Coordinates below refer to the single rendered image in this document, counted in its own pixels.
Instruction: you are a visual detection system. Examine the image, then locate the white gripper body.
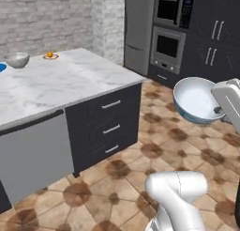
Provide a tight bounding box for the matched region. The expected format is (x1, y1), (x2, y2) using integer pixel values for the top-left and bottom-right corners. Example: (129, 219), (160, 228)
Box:
(210, 78), (240, 133)

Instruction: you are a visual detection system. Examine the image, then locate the large blue and white bowl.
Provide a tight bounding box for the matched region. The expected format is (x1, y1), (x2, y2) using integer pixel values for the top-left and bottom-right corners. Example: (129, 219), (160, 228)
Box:
(172, 76), (227, 126)

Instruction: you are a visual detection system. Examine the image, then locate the tan appetizer plate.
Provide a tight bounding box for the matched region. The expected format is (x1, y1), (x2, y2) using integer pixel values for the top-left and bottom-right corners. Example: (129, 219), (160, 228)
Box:
(42, 54), (60, 61)

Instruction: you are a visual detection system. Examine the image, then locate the small grey bowl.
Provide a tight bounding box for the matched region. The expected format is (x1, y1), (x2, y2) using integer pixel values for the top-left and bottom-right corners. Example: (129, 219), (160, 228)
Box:
(3, 52), (31, 69)

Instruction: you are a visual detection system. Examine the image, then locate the dark cupboard run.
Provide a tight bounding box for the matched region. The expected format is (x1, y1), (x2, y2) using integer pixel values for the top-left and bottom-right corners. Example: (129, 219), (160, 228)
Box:
(146, 0), (240, 89)

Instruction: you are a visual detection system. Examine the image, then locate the silver built-in oven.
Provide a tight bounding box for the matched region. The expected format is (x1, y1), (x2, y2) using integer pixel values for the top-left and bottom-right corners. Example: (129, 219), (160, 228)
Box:
(149, 25), (188, 75)

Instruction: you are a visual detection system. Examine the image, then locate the silver microwave oven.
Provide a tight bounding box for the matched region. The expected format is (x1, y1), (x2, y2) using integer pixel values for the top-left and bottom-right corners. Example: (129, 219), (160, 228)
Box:
(152, 0), (195, 30)

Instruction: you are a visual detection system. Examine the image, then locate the grey fridge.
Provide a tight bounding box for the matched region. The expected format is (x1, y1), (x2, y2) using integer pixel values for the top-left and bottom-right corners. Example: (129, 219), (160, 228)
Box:
(123, 0), (156, 77)

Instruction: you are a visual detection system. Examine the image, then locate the large dark drawer front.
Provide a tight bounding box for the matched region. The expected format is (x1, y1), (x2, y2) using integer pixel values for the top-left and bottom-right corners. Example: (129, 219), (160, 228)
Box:
(64, 83), (143, 132)

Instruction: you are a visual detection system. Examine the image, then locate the grey dishwasher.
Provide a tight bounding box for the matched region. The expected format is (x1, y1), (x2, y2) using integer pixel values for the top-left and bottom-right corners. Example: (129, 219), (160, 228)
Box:
(0, 109), (76, 208)

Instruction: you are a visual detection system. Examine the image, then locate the dark cabinet panel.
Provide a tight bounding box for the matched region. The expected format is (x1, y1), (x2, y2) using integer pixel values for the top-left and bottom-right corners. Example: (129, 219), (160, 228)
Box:
(0, 178), (13, 216)

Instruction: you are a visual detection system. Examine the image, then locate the silver drawer handle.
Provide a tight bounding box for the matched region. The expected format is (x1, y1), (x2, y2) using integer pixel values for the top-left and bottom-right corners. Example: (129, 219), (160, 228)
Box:
(102, 124), (122, 135)
(104, 144), (120, 155)
(100, 99), (122, 110)

